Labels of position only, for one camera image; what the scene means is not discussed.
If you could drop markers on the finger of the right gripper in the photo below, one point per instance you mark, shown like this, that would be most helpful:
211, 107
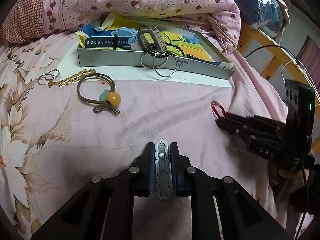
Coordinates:
233, 122

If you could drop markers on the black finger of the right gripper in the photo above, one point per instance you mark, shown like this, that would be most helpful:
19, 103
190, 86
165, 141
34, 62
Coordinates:
247, 134

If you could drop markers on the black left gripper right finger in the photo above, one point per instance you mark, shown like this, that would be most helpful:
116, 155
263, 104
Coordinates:
220, 208

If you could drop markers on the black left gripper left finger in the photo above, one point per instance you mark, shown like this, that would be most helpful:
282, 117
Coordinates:
103, 207

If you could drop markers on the black hair clip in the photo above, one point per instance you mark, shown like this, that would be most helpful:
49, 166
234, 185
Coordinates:
163, 171

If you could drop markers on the silver hoop earrings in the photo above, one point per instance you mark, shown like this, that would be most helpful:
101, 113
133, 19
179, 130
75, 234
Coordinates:
157, 60

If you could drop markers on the beige hair claw clip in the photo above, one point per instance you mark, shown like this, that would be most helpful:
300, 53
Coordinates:
150, 38

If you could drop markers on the blue smart watch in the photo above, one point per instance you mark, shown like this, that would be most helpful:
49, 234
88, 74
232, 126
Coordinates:
119, 38

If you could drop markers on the floral pink bed sheet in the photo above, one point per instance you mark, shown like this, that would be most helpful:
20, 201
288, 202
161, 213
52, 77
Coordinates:
52, 143

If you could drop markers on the grey tray with cartoon liner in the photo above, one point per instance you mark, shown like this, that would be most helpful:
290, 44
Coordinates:
194, 53

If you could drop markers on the blue plastic wrapped bundle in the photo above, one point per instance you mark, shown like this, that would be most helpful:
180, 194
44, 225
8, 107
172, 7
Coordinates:
269, 16

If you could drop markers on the white paper sheet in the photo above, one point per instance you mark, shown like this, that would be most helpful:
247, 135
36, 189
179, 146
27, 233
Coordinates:
68, 67

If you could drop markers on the small silver rings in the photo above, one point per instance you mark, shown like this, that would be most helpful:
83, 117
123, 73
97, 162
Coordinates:
48, 76

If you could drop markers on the pink folded quilt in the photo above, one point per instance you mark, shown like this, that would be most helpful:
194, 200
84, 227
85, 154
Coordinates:
217, 20

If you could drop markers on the yellow wooden bed frame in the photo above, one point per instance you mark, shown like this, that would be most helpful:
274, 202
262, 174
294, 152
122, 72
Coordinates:
300, 41

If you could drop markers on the brown hair tie yellow bead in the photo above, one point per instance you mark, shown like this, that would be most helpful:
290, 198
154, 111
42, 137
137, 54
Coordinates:
99, 90

